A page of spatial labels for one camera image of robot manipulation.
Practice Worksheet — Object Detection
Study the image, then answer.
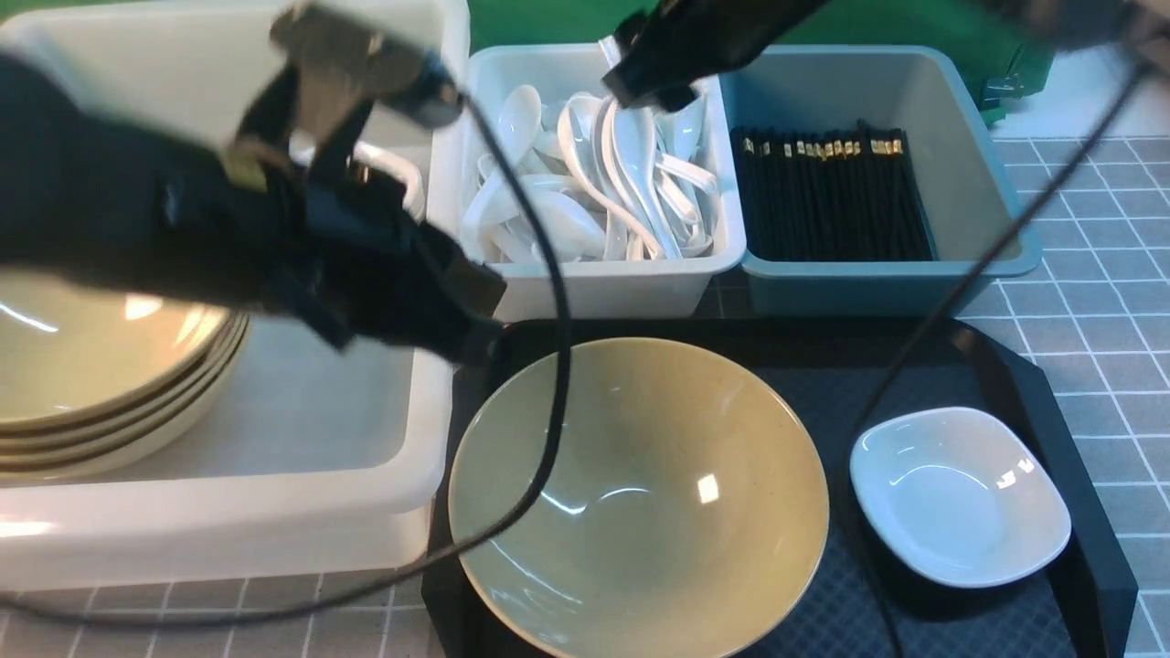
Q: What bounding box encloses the green cloth backdrop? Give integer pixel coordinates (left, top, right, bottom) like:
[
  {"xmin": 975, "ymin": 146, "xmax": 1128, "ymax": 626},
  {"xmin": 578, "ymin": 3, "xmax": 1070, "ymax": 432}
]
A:
[{"xmin": 0, "ymin": 0, "xmax": 1055, "ymax": 124}]

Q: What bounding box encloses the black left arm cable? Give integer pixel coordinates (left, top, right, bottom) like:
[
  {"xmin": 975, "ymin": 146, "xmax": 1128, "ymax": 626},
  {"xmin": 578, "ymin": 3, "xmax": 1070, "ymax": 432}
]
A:
[{"xmin": 0, "ymin": 91, "xmax": 574, "ymax": 630}]

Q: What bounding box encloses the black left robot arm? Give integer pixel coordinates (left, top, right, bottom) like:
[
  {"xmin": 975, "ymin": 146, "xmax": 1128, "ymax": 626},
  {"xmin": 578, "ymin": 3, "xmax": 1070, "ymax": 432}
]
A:
[{"xmin": 4, "ymin": 54, "xmax": 505, "ymax": 364}]

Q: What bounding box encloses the blue-grey plastic chopstick bin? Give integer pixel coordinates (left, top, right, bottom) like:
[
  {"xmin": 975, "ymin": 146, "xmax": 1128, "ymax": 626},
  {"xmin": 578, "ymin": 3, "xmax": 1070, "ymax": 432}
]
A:
[{"xmin": 720, "ymin": 44, "xmax": 1021, "ymax": 317}]

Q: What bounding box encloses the white spoon centre upright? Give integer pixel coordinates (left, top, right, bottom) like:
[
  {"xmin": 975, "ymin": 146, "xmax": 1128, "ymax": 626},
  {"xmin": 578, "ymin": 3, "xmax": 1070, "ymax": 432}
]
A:
[{"xmin": 601, "ymin": 96, "xmax": 682, "ymax": 260}]

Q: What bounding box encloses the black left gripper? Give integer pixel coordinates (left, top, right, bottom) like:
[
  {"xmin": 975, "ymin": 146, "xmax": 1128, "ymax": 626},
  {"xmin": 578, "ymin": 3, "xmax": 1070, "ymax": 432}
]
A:
[{"xmin": 274, "ymin": 167, "xmax": 505, "ymax": 364}]

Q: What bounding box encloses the large white plastic tub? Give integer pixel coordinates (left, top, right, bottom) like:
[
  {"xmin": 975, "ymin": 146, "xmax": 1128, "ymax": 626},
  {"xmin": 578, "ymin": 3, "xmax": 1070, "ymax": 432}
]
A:
[{"xmin": 4, "ymin": 1, "xmax": 452, "ymax": 591}]

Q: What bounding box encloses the white spoon right back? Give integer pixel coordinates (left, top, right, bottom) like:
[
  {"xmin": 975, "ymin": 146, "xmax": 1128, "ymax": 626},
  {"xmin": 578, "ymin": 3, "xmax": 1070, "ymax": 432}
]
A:
[{"xmin": 665, "ymin": 92, "xmax": 706, "ymax": 164}]

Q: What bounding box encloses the white square sauce dish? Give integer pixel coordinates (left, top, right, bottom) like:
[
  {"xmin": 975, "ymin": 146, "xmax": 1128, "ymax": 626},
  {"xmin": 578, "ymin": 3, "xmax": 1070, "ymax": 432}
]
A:
[{"xmin": 849, "ymin": 407, "xmax": 1071, "ymax": 589}]

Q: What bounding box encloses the grey grid table mat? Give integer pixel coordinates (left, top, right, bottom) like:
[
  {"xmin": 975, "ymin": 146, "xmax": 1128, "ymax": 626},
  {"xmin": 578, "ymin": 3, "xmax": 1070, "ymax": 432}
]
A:
[{"xmin": 4, "ymin": 138, "xmax": 1166, "ymax": 657}]

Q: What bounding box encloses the white plastic spoon bin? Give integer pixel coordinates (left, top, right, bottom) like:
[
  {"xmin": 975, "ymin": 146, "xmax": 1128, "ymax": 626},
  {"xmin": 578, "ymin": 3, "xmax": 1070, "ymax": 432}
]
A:
[{"xmin": 428, "ymin": 43, "xmax": 746, "ymax": 318}]

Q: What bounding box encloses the black chopsticks bundle in bin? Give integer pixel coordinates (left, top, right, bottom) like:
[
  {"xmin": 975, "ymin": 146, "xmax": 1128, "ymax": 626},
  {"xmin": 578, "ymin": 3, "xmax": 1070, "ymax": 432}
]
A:
[{"xmin": 730, "ymin": 119, "xmax": 940, "ymax": 262}]

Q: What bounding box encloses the white spoon far left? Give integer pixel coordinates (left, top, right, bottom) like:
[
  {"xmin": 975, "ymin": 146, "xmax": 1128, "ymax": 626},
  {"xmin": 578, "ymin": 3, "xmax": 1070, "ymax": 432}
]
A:
[{"xmin": 463, "ymin": 84, "xmax": 542, "ymax": 244}]

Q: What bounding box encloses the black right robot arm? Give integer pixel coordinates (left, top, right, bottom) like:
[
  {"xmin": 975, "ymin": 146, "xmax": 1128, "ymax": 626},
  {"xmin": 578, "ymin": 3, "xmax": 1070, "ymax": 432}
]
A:
[{"xmin": 603, "ymin": 1, "xmax": 1166, "ymax": 112}]

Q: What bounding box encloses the white printed soup spoon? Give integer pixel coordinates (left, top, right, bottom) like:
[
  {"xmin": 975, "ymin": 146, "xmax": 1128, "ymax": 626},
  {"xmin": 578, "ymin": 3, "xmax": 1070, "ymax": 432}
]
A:
[{"xmin": 557, "ymin": 92, "xmax": 665, "ymax": 260}]

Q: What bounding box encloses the black plastic serving tray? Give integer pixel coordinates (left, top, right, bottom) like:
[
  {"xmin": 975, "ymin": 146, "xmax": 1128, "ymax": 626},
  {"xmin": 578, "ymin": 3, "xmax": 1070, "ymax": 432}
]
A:
[{"xmin": 421, "ymin": 316, "xmax": 1140, "ymax": 658}]

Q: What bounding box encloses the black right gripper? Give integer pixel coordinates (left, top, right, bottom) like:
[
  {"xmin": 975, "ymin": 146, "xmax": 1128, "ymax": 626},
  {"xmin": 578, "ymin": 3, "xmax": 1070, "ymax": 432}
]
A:
[{"xmin": 603, "ymin": 1, "xmax": 826, "ymax": 111}]

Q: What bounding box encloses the olive green noodle bowl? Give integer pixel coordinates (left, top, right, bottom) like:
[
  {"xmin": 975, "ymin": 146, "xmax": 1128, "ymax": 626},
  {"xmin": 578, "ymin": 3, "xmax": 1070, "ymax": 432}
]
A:
[{"xmin": 463, "ymin": 337, "xmax": 830, "ymax": 657}]

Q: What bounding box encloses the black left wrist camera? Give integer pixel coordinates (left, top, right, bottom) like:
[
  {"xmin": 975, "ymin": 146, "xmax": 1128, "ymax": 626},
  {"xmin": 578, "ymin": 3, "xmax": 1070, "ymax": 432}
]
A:
[{"xmin": 233, "ymin": 1, "xmax": 464, "ymax": 185}]

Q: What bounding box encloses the white spoon lying front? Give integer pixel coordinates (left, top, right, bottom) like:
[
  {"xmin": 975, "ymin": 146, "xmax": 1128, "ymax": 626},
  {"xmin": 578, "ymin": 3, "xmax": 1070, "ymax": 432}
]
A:
[{"xmin": 529, "ymin": 190, "xmax": 606, "ymax": 262}]

